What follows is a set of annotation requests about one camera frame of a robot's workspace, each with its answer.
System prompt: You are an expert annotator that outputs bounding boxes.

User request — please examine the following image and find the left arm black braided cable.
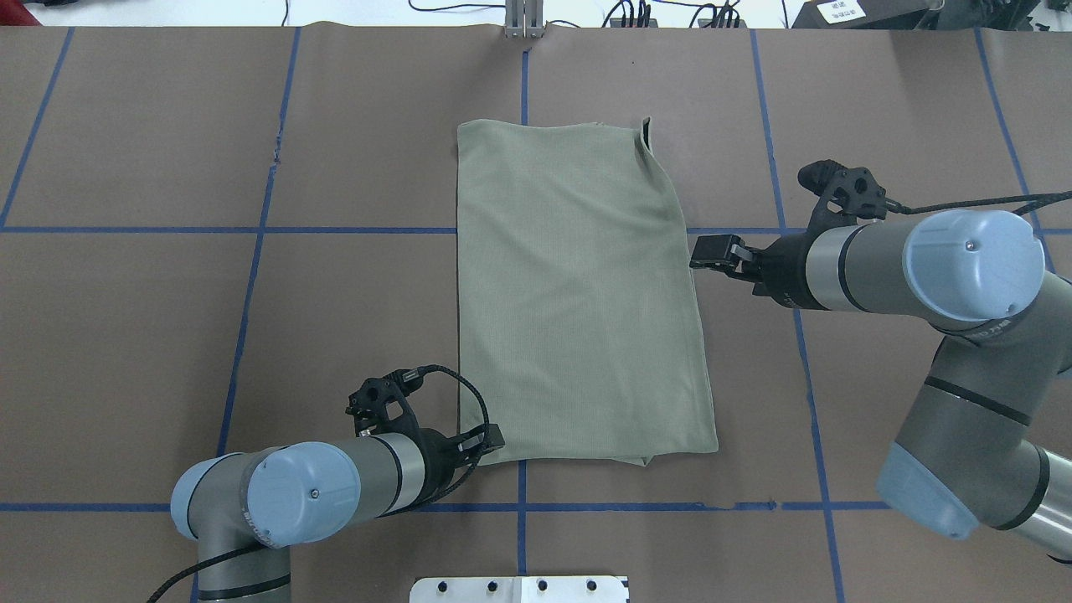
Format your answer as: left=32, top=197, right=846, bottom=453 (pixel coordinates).
left=147, top=363, right=492, bottom=603

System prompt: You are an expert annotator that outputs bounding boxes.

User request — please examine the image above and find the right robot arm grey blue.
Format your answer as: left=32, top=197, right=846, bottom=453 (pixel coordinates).
left=689, top=209, right=1069, bottom=565

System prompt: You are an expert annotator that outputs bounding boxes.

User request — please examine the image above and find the black power adapter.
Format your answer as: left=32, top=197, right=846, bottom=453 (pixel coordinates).
left=790, top=1, right=933, bottom=30

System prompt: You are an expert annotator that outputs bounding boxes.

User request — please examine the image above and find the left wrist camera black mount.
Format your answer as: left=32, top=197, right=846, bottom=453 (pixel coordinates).
left=345, top=368, right=425, bottom=440

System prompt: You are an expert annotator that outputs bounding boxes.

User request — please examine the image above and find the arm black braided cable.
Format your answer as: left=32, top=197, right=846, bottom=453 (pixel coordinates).
left=147, top=363, right=492, bottom=603
left=884, top=191, right=1072, bottom=217

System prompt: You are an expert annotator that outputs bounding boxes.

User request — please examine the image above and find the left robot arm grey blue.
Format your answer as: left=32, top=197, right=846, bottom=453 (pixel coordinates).
left=150, top=424, right=504, bottom=602

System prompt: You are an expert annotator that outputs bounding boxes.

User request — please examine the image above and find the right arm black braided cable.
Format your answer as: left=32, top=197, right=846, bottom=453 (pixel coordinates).
left=884, top=191, right=1072, bottom=217

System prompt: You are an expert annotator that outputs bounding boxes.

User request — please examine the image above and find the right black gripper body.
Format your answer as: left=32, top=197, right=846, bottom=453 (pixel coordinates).
left=751, top=235, right=812, bottom=309

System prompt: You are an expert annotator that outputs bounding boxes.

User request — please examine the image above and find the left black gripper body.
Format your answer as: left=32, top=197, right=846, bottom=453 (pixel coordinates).
left=419, top=429, right=470, bottom=503

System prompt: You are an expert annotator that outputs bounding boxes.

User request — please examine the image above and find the aluminium frame post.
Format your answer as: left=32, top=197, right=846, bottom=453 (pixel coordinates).
left=502, top=0, right=546, bottom=39

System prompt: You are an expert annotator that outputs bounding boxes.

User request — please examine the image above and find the olive green long-sleeve shirt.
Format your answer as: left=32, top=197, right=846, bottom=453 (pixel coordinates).
left=456, top=119, right=719, bottom=466

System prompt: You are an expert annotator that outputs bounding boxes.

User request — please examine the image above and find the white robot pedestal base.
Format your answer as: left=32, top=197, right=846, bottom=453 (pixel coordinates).
left=410, top=574, right=631, bottom=602

